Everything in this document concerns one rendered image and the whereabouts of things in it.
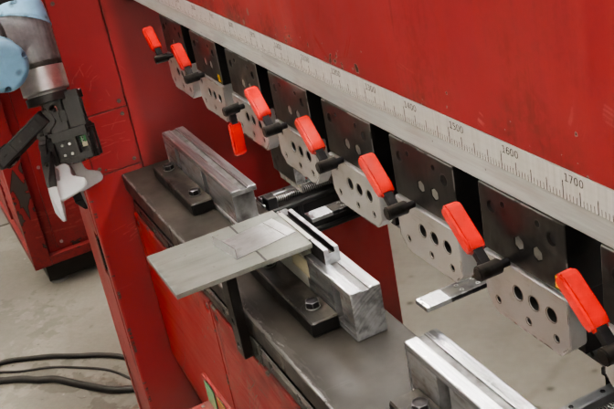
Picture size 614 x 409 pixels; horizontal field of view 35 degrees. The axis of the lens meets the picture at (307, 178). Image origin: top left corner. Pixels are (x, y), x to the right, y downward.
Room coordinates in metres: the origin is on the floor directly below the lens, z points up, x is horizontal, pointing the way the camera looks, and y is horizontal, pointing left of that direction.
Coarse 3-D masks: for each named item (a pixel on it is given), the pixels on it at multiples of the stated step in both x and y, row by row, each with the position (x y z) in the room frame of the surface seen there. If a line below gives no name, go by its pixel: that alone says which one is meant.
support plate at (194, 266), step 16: (240, 224) 1.69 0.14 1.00; (256, 224) 1.67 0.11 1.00; (288, 224) 1.65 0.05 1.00; (192, 240) 1.66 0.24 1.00; (208, 240) 1.64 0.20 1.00; (288, 240) 1.58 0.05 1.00; (304, 240) 1.57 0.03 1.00; (160, 256) 1.62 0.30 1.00; (176, 256) 1.60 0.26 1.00; (192, 256) 1.59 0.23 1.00; (208, 256) 1.58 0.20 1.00; (224, 256) 1.57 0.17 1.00; (256, 256) 1.55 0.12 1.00; (272, 256) 1.53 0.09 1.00; (288, 256) 1.54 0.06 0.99; (160, 272) 1.55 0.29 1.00; (176, 272) 1.54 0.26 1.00; (192, 272) 1.53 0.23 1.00; (208, 272) 1.52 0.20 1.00; (224, 272) 1.51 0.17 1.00; (240, 272) 1.50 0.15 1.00; (176, 288) 1.48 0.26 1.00; (192, 288) 1.47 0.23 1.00
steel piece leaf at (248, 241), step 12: (252, 228) 1.65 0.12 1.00; (264, 228) 1.64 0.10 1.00; (216, 240) 1.60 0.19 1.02; (228, 240) 1.62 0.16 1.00; (240, 240) 1.61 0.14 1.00; (252, 240) 1.60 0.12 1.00; (264, 240) 1.60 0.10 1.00; (276, 240) 1.59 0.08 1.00; (228, 252) 1.57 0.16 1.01; (240, 252) 1.57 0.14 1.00; (252, 252) 1.56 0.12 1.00
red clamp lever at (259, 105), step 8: (248, 88) 1.54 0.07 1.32; (256, 88) 1.54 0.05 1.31; (248, 96) 1.53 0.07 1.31; (256, 96) 1.52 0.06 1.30; (256, 104) 1.51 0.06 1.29; (264, 104) 1.51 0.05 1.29; (256, 112) 1.50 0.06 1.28; (264, 112) 1.50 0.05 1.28; (264, 120) 1.49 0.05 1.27; (264, 128) 1.47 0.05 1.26; (272, 128) 1.47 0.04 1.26; (280, 128) 1.48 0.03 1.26; (264, 136) 1.48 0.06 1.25
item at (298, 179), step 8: (272, 152) 1.68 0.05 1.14; (280, 152) 1.64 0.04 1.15; (272, 160) 1.69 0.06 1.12; (280, 160) 1.65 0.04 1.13; (280, 168) 1.66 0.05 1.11; (288, 168) 1.62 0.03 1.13; (288, 176) 1.63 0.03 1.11; (296, 176) 1.60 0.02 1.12; (304, 176) 1.60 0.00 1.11; (296, 184) 1.62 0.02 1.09
